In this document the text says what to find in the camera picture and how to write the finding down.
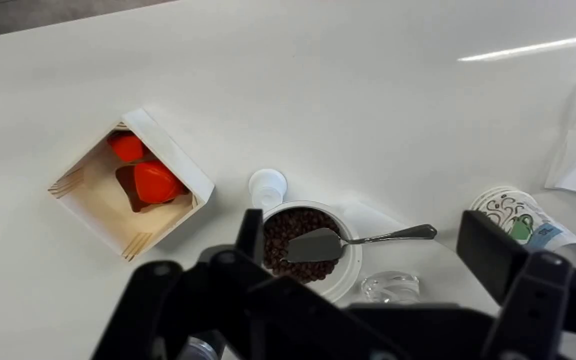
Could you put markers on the metal spoon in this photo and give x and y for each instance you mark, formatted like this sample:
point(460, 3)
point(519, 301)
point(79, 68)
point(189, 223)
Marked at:
point(326, 245)

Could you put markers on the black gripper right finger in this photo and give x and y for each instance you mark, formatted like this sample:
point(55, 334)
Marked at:
point(489, 252)

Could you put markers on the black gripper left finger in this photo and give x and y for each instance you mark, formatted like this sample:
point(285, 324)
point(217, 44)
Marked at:
point(250, 235)

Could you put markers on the large red tomato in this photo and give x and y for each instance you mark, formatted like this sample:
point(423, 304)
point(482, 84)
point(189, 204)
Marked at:
point(154, 182)

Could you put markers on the small red tomato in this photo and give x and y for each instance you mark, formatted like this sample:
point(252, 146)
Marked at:
point(126, 146)

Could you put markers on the clear plastic lid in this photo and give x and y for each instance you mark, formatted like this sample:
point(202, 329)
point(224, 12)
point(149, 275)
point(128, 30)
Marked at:
point(391, 287)

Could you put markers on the small white plastic cup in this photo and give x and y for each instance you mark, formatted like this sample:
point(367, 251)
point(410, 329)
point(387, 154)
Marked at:
point(267, 188)

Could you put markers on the patterned paper cup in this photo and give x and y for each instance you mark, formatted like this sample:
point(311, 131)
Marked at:
point(524, 221)

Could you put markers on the white bowl of coffee beans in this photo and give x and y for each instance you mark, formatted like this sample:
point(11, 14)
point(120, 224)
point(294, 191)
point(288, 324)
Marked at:
point(330, 279)

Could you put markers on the wooden box with white rim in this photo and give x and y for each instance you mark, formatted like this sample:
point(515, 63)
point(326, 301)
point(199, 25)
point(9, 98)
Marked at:
point(98, 188)

